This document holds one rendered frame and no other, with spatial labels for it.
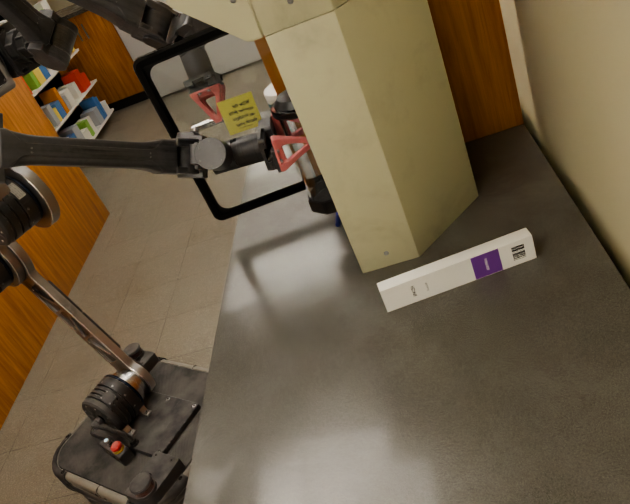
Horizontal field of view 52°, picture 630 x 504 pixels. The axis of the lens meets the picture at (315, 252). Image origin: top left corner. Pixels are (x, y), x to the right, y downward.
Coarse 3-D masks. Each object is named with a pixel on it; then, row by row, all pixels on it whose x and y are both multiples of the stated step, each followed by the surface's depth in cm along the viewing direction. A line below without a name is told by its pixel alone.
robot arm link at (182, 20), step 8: (168, 8) 133; (176, 16) 134; (184, 16) 128; (176, 24) 131; (184, 24) 126; (192, 24) 127; (200, 24) 128; (208, 24) 129; (168, 32) 135; (176, 32) 130; (184, 32) 130; (192, 32) 128; (144, 40) 132; (152, 40) 131; (160, 40) 131; (168, 40) 133
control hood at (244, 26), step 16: (176, 0) 93; (192, 0) 93; (208, 0) 93; (224, 0) 93; (240, 0) 92; (192, 16) 94; (208, 16) 94; (224, 16) 94; (240, 16) 94; (240, 32) 95; (256, 32) 95
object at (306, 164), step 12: (288, 120) 116; (288, 132) 118; (300, 132) 117; (288, 144) 121; (300, 144) 118; (312, 156) 119; (300, 168) 123; (312, 168) 121; (312, 180) 123; (312, 192) 125; (324, 192) 124
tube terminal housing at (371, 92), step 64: (256, 0) 92; (320, 0) 92; (384, 0) 99; (320, 64) 98; (384, 64) 102; (320, 128) 104; (384, 128) 105; (448, 128) 116; (384, 192) 111; (448, 192) 120; (384, 256) 118
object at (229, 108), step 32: (160, 64) 127; (192, 64) 127; (224, 64) 128; (256, 64) 128; (192, 96) 131; (224, 96) 131; (256, 96) 132; (192, 128) 135; (224, 128) 135; (256, 128) 136; (224, 192) 143; (256, 192) 144
